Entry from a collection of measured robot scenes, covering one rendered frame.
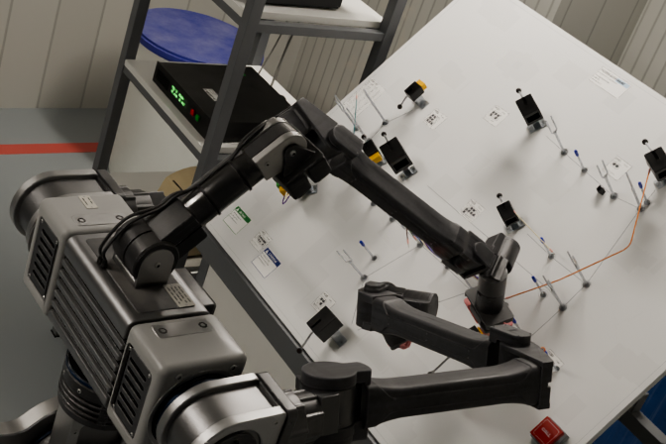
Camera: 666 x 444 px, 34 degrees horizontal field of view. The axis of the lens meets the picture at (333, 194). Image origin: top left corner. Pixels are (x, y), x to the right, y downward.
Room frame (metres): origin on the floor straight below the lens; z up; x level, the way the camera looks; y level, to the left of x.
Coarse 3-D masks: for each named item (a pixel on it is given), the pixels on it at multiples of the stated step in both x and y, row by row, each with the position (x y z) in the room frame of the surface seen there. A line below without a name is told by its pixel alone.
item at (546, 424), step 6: (546, 420) 1.86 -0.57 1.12; (540, 426) 1.85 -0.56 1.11; (546, 426) 1.85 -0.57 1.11; (552, 426) 1.85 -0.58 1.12; (534, 432) 1.85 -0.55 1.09; (540, 432) 1.84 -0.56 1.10; (546, 432) 1.84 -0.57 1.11; (552, 432) 1.84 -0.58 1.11; (558, 432) 1.84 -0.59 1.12; (540, 438) 1.83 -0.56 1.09; (546, 438) 1.83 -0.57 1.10; (552, 438) 1.83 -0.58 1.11; (558, 438) 1.83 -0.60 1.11
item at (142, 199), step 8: (104, 176) 1.49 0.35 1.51; (112, 184) 1.47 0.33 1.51; (120, 192) 1.46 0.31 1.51; (128, 192) 1.50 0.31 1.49; (136, 192) 1.52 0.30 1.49; (144, 192) 1.53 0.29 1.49; (128, 200) 1.49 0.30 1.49; (136, 200) 1.50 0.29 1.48; (144, 200) 1.51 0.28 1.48; (136, 208) 1.49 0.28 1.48; (144, 208) 1.50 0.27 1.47
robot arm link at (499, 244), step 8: (488, 240) 2.03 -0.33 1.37; (496, 240) 2.01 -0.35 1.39; (504, 240) 2.03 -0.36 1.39; (512, 240) 2.03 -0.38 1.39; (480, 248) 1.94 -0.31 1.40; (488, 248) 1.95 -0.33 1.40; (496, 248) 1.99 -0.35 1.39; (504, 248) 2.01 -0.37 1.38; (512, 248) 2.01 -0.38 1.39; (480, 256) 1.92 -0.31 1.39; (488, 256) 1.94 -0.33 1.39; (496, 256) 1.95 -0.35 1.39; (504, 256) 1.99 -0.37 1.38; (512, 256) 2.00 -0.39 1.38; (488, 264) 1.93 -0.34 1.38; (512, 264) 1.99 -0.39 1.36; (472, 272) 1.95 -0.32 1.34; (480, 272) 1.94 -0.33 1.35
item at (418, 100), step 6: (414, 84) 2.67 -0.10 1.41; (408, 90) 2.66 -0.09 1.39; (414, 90) 2.65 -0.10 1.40; (420, 90) 2.66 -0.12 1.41; (408, 96) 2.66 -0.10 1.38; (414, 96) 2.65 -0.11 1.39; (420, 96) 2.67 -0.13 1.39; (402, 102) 2.65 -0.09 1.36; (414, 102) 2.69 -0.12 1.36; (420, 102) 2.68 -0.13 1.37; (426, 102) 2.68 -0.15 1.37
